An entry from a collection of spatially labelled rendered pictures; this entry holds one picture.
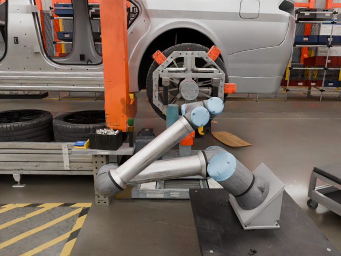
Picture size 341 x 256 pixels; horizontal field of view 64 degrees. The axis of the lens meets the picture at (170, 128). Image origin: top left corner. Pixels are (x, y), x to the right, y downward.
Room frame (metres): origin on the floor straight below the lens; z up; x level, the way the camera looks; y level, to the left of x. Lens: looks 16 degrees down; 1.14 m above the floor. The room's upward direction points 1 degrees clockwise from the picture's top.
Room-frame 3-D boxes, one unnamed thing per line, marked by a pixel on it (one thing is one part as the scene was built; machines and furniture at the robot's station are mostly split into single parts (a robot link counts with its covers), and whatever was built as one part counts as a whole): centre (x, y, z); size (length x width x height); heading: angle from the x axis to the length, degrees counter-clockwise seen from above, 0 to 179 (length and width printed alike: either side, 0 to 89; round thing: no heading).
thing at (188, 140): (2.14, -0.13, 0.48); 0.16 x 0.12 x 0.17; 0
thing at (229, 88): (2.11, -0.45, 0.85); 0.09 x 0.08 x 0.07; 90
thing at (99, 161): (1.87, 0.51, 0.21); 0.10 x 0.10 x 0.42; 0
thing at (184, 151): (2.28, -0.13, 0.32); 0.40 x 0.30 x 0.28; 90
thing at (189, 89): (2.03, -0.13, 0.85); 0.21 x 0.14 x 0.14; 0
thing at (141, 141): (2.37, 0.21, 0.26); 0.42 x 0.18 x 0.35; 0
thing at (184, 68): (1.98, -0.03, 1.03); 0.19 x 0.18 x 0.11; 0
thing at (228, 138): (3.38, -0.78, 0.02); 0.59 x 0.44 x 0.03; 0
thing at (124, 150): (1.87, 0.48, 0.44); 0.43 x 0.17 x 0.03; 90
